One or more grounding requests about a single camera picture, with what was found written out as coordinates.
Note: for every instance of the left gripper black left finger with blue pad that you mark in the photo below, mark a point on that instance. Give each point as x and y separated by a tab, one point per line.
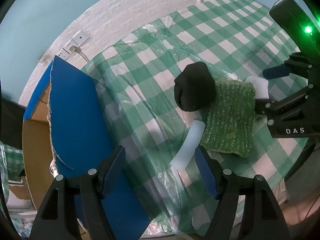
56	217

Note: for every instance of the green bubble wrap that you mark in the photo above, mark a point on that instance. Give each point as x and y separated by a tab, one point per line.
230	119

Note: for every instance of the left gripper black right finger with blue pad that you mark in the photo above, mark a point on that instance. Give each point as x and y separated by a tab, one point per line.
262	216

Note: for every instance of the black soft ball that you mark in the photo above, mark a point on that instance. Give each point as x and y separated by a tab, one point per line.
194	88

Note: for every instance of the white wall socket strip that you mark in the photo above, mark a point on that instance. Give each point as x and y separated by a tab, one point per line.
74	43

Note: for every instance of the light blue foam cylinder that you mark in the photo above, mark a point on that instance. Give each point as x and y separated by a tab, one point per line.
186	152

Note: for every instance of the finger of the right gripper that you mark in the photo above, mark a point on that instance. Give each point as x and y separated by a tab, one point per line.
298	63
298	103

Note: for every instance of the far left checkered cloth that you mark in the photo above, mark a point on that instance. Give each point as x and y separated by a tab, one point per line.
11	167

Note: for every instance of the grey cloth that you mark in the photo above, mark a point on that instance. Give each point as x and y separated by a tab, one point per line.
260	86

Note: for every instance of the blue-edged cardboard box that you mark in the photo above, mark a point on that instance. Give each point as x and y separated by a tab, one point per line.
64	133

